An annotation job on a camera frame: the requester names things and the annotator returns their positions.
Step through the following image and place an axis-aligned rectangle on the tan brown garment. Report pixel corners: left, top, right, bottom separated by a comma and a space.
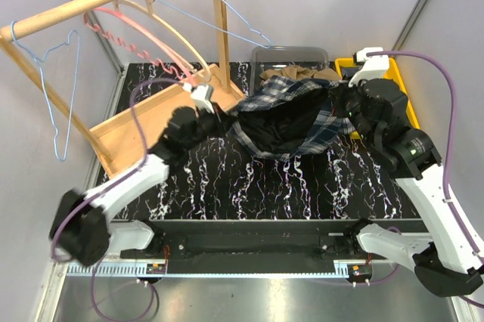
260, 66, 342, 82

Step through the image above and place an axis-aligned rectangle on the yellow plastic tray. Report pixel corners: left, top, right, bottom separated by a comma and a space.
334, 57, 420, 140

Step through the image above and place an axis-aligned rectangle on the blue wire hanger right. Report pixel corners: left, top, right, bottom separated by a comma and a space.
156, 0, 272, 49

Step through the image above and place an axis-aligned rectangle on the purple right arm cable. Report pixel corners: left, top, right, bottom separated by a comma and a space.
313, 49, 484, 308

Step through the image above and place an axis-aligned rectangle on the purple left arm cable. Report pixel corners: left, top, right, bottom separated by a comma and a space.
51, 78, 190, 321

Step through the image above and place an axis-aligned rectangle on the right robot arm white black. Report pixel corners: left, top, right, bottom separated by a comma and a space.
334, 79, 483, 297

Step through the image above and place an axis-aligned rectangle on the pink plastic hanger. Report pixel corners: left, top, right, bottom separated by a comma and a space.
82, 7, 197, 87

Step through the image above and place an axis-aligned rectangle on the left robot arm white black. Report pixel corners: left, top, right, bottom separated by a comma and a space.
49, 107, 234, 267

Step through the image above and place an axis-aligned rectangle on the blue wire hanger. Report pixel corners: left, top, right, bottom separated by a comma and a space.
9, 20, 82, 162
156, 0, 272, 49

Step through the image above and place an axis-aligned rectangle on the blue wire hanger left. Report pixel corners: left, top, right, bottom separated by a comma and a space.
9, 20, 82, 162

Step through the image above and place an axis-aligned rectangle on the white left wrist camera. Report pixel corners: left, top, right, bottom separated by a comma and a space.
182, 82, 215, 113

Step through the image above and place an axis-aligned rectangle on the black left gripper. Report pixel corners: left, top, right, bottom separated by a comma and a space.
185, 101, 238, 151

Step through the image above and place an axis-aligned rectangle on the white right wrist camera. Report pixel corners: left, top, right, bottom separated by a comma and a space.
349, 47, 389, 88

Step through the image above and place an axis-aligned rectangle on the blue grey folded cloth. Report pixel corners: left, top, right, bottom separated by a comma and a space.
340, 67, 361, 80

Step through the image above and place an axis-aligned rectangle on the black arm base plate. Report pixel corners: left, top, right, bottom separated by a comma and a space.
120, 220, 368, 260

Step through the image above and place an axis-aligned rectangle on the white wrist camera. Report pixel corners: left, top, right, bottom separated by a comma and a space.
349, 47, 389, 88
182, 82, 215, 113

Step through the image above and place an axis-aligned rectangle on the light wooden hanger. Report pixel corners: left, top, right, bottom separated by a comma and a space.
113, 0, 212, 83

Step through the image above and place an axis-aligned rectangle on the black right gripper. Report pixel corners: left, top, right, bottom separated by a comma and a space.
330, 71, 377, 147

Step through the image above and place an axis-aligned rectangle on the wooden clothes rack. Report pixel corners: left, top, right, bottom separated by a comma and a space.
0, 0, 245, 175

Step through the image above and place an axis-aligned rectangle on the navy plaid skirt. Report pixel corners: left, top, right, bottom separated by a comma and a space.
230, 76, 355, 161

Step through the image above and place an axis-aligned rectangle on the aluminium mounting rail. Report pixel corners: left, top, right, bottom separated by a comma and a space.
67, 254, 395, 279

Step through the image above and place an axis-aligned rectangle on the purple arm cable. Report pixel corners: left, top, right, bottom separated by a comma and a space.
313, 49, 484, 308
51, 78, 190, 321

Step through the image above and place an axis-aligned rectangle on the grey plastic bin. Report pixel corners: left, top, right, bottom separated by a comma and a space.
249, 46, 330, 94

